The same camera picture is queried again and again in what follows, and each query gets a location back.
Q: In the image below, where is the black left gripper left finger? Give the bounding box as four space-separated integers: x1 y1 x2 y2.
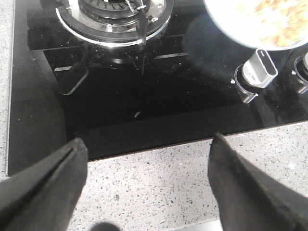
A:
0 138 88 231

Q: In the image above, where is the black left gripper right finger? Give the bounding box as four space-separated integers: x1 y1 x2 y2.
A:
207 133 308 231

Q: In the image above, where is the light blue plate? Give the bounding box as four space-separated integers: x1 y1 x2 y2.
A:
204 0 308 51

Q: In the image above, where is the silver stove knob left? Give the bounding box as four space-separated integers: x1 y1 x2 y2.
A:
234 49 278 104

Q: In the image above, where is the silver stove knob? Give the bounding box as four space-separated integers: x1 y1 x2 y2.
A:
294 53 308 94
234 49 278 104

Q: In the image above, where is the silver stove knob right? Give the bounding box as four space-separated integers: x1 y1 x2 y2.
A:
294 53 308 94

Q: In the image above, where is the black glass cooktop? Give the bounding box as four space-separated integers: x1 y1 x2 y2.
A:
6 0 308 176

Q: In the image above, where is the black pan support left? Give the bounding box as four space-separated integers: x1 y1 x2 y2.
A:
40 0 174 48

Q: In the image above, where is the black burner left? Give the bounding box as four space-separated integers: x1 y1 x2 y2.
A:
78 0 139 27

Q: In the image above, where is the chrome wire pan rack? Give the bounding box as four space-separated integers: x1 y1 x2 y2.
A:
125 0 147 13

